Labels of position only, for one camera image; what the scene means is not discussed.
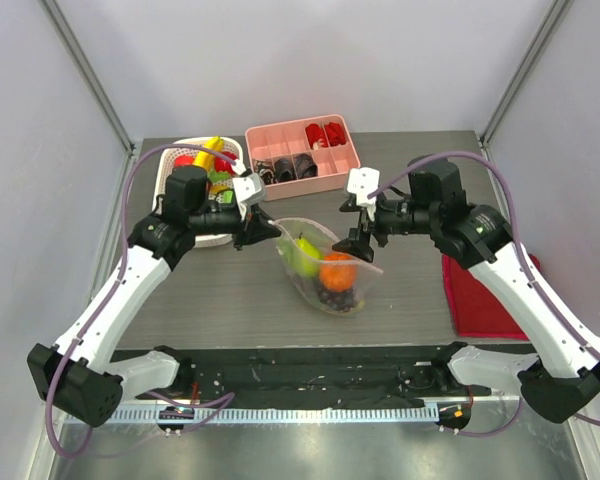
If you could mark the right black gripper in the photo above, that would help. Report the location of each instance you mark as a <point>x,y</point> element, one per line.
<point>362,226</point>

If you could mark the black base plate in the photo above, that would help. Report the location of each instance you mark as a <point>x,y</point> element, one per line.
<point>318,378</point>

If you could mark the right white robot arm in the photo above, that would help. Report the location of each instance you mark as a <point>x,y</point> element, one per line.
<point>562,375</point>

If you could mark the white plastic fruit basket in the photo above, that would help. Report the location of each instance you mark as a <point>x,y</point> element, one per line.
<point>220,192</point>

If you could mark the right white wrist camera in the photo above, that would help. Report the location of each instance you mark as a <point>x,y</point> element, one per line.
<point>361,183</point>

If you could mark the clear pink zip top bag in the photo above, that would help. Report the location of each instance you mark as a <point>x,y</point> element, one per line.
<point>323,239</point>

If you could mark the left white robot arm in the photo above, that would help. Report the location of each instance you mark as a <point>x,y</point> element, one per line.
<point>77,374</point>

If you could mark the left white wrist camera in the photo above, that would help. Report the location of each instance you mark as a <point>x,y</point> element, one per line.
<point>248,191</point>

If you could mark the black items in organizer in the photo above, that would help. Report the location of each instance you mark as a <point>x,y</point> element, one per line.
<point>286,169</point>

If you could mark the orange pumpkin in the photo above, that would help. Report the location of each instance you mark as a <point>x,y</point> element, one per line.
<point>337,272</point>

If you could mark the white slotted cable duct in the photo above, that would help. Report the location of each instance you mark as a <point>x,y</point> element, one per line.
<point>163,415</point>

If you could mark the red items in organizer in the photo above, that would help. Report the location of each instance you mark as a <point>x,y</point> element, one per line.
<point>321,136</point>

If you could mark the pink compartment organizer box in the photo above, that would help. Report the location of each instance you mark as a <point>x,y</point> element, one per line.
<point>287,139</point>

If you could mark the red folded cloth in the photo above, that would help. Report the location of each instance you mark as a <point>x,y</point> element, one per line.
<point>475,312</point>

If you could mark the dark purple grape bunch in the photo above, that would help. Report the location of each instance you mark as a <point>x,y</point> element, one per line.
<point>338,301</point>

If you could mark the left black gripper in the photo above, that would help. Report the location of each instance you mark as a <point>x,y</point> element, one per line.
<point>257,227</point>

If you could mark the green pear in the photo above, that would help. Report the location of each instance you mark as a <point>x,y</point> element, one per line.
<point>301,256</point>

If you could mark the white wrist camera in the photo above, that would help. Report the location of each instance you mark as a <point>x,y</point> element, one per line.
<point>248,191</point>
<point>361,183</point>

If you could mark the yellow banana bunch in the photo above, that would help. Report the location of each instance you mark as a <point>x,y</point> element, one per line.
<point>205,158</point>

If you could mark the red apple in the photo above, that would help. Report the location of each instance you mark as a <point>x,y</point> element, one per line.
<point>225,165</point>

